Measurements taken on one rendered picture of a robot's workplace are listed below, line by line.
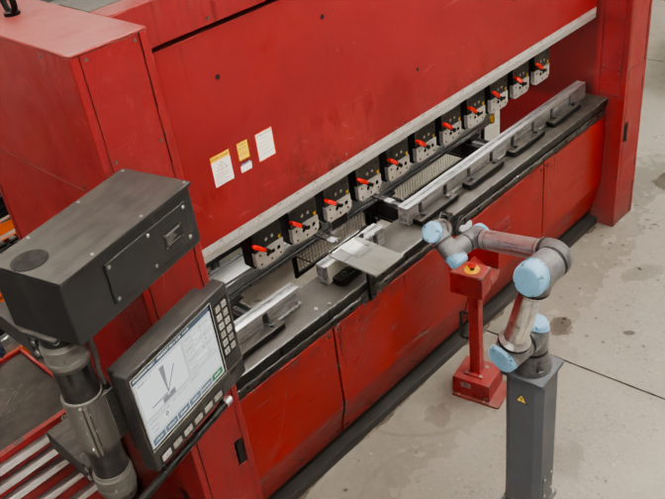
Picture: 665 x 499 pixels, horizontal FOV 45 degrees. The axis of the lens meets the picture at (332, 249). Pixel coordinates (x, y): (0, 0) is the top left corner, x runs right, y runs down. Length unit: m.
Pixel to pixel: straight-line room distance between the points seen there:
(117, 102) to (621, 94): 3.38
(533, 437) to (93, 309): 1.95
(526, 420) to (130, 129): 1.90
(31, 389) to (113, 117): 1.31
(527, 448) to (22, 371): 2.02
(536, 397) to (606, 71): 2.39
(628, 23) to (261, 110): 2.54
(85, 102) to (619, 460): 2.81
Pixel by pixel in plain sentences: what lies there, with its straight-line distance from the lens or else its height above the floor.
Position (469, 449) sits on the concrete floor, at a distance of 3.97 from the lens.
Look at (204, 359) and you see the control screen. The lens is 2.42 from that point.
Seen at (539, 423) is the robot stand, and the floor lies 0.55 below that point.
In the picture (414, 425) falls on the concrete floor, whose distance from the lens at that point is 4.08.
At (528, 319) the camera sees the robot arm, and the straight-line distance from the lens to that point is 2.85.
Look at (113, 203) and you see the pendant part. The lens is 2.21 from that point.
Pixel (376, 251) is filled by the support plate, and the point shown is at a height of 1.00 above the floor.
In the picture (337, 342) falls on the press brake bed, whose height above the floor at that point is 0.68.
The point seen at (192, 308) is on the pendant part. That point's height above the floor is 1.60.
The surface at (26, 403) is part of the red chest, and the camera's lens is 3.22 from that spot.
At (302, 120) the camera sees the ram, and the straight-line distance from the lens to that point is 3.11.
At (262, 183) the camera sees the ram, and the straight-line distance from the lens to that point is 3.04.
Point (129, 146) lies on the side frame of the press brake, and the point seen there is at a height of 2.00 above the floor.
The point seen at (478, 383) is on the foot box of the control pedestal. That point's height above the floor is 0.12.
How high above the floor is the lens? 2.96
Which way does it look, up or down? 34 degrees down
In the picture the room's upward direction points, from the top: 8 degrees counter-clockwise
